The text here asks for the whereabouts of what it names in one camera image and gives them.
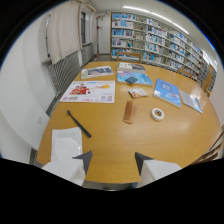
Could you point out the grey blue booklet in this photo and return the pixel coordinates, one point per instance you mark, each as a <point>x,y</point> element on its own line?
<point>190,101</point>

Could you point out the teal magazine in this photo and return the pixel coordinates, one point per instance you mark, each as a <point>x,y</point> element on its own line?
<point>136,79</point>

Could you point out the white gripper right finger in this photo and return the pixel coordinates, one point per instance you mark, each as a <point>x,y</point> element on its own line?
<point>155,168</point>

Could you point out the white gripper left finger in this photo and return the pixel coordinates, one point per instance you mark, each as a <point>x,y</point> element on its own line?
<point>68,168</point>

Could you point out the small dark blue pouch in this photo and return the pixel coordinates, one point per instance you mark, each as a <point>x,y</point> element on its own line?
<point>131,80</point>

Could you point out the grey radiator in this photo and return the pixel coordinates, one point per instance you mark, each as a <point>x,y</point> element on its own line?
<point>65,71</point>

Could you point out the black toothbrush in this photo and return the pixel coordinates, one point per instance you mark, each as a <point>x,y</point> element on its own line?
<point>78,123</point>

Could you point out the white poster with red figures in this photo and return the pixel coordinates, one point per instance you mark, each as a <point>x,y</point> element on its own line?
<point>90,91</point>

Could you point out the white tape roll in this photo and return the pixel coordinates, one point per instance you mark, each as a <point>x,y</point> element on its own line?
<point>157,114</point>

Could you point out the white curtain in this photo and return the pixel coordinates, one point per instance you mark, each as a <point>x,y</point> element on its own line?
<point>65,30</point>

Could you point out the wooden chair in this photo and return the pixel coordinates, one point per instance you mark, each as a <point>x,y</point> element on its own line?
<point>185,72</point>
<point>211,150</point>
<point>207,83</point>
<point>129,56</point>

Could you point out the clear plastic bag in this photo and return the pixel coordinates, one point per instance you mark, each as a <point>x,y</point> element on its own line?
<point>66,144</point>

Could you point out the grey stacked book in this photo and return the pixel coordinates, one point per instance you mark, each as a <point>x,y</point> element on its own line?
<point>131,67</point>

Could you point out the long library bookshelf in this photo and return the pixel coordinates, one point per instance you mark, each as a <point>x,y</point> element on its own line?
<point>156,43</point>

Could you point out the blue book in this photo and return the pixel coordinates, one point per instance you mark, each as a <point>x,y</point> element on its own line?
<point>167,92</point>

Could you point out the small snack packet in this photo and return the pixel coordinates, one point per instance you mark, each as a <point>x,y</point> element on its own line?
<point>137,92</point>

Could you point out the wooden comb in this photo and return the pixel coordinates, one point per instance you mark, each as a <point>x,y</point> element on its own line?
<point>129,112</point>

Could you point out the dark photo magazine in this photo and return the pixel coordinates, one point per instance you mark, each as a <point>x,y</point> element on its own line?
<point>97,71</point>

